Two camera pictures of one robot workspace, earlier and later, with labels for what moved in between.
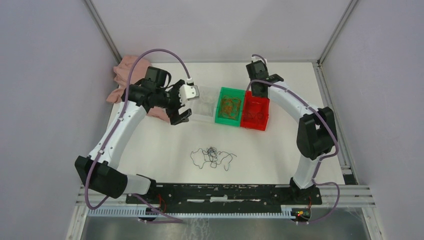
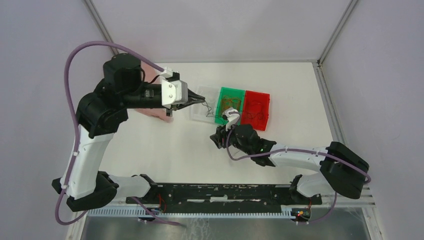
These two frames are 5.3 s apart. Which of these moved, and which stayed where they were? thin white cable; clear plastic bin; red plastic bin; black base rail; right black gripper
Moved: right black gripper; thin white cable
Stayed: red plastic bin; clear plastic bin; black base rail
